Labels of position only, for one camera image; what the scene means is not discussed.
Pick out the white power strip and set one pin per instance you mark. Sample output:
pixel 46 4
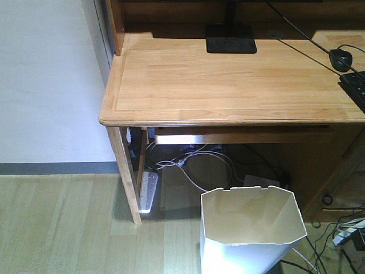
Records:
pixel 346 229
pixel 148 189

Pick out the black computer mouse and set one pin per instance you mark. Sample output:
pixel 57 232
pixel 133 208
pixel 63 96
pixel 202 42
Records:
pixel 340 60

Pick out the white power strip right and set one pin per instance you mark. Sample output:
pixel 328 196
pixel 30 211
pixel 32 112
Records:
pixel 346 229

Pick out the wooden desk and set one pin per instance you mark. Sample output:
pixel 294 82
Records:
pixel 286 93

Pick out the black keyboard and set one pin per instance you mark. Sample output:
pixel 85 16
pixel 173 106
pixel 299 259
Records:
pixel 353 85

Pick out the black monitor stand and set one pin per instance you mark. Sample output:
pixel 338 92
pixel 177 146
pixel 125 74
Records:
pixel 229 37

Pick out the white plastic trash bin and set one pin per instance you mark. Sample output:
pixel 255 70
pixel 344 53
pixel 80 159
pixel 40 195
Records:
pixel 248 229

